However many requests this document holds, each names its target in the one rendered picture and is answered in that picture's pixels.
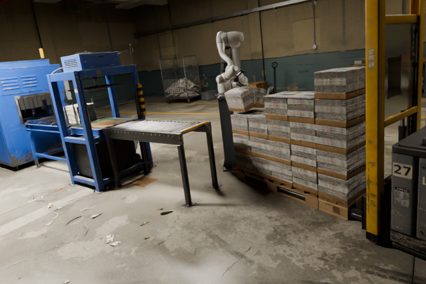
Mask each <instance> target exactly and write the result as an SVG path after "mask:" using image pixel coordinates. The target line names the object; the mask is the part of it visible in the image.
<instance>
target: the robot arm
mask: <svg viewBox="0 0 426 284"><path fill-rule="evenodd" d="M243 40H244V37H243V33H242V32H238V31H234V32H226V33H224V32H223V31H220V32H218V33H217V37H216V43H217V48H218V51H219V55H220V57H221V58H222V59H223V60H224V61H226V62H227V63H228V66H227V67H226V70H225V73H223V74H221V75H218V76H217V77H216V81H217V87H218V91H219V94H217V95H215V97H218V98H224V97H225V95H224V94H225V93H226V92H227V91H229V90H231V89H234V88H238V86H239V87H247V86H248V79H247V78H246V77H244V75H243V74H242V73H245V72H244V71H242V69H241V61H240V44H241V42H243ZM226 44H229V45H230V47H231V53H232V60H233V61H232V60H231V59H230V58H229V57H228V56H227V55H226V54H225V52H224V51H225V45H226Z"/></svg>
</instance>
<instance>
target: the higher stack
mask: <svg viewBox="0 0 426 284"><path fill-rule="evenodd" d="M314 81H315V93H325V94H347V93H351V92H354V91H358V90H360V89H364V88H366V67H345V68H333V69H330V70H324V71H319V72H315V73H314ZM315 109H316V110H315V112H316V119H317V120H329V121H336V122H348V121H351V120H354V119H356V118H358V117H361V116H363V115H366V93H365V94H360V95H358V96H355V97H352V98H348V99H346V100H344V99H325V98H318V99H315ZM316 135H317V136H316V144H317V145H324V146H331V147H334V148H341V149H345V150H346V151H347V149H349V148H351V147H353V146H354V145H356V144H358V143H360V142H362V141H364V140H366V119H365V120H362V121H361V122H358V123H356V124H353V125H351V126H349V127H337V126H326V125H320V124H317V125H316ZM316 151H317V161H318V168H319V169H323V170H326V171H330V172H335V173H338V174H343V175H346V176H347V175H348V174H350V173H352V172H354V171H355V170H357V169H358V170H359V168H360V167H362V166H364V165H366V145H364V146H362V147H360V148H358V149H356V150H354V151H353V152H350V153H348V154H347V155H346V154H342V153H336V152H330V151H326V150H320V149H317V150H316ZM318 179H319V180H318V182H319V185H318V191H319V192H322V193H325V194H327V195H331V196H334V197H337V198H341V199H343V200H347V201H348V200H349V199H351V198H352V197H353V196H355V195H356V194H359V192H360V191H362V190H364V189H365V188H366V169H365V170H363V171H361V172H360V173H358V174H357V175H355V176H353V177H351V178H350V179H348V180H345V179H340V178H337V177H333V176H328V175H326V174H321V173H319V174H318ZM318 200H319V210H322V211H324V212H327V213H329V214H332V215H335V216H337V217H340V218H342V219H345V220H349V207H353V208H355V209H359V210H362V201H361V196H360V197H358V198H357V199H355V200H354V201H353V202H351V203H350V204H349V205H345V204H342V203H339V202H336V201H333V200H330V199H327V198H324V197H321V196H319V197H318Z"/></svg>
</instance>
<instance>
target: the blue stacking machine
mask: <svg viewBox="0 0 426 284"><path fill-rule="evenodd" d="M39 52H40V55H41V60H29V61H11V62H1V63H0V164H2V165H0V167H4V166H6V165H8V166H12V167H16V168H17V169H16V170H15V171H20V170H21V169H19V168H18V165H22V164H25V163H27V162H31V161H34V158H33V155H32V150H31V147H30V143H29V139H28V136H27V131H26V129H29V128H27V127H24V126H25V124H26V122H27V121H26V120H41V119H46V118H49V117H56V114H55V109H54V106H53V100H52V97H51V92H50V89H49V84H48V79H47V76H46V75H49V74H52V73H53V72H54V71H55V70H57V69H59V68H60V64H54V65H50V64H49V59H47V60H45V57H44V53H43V49H42V48H39ZM57 85H58V89H59V93H60V98H61V103H62V102H63V103H64V105H65V106H69V105H68V100H72V96H71V93H70V91H68V90H70V88H69V84H68V81H57ZM62 107H63V104H62ZM31 135H32V139H33V142H34V146H35V151H36V153H40V154H42V153H46V152H49V151H52V150H55V149H58V148H62V147H63V143H62V140H61V135H60V133H58V132H46V131H34V130H32V131H31ZM3 164H4V165H3Z"/></svg>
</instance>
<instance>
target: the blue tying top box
mask: <svg viewBox="0 0 426 284"><path fill-rule="evenodd" d="M118 53H119V52H107V53H86V54H78V55H71V56H65V57H61V63H62V66H63V71H64V72H73V71H79V70H90V69H96V68H108V67H119V66H121V63H120V56H119V55H118V56H117V54H118Z"/></svg>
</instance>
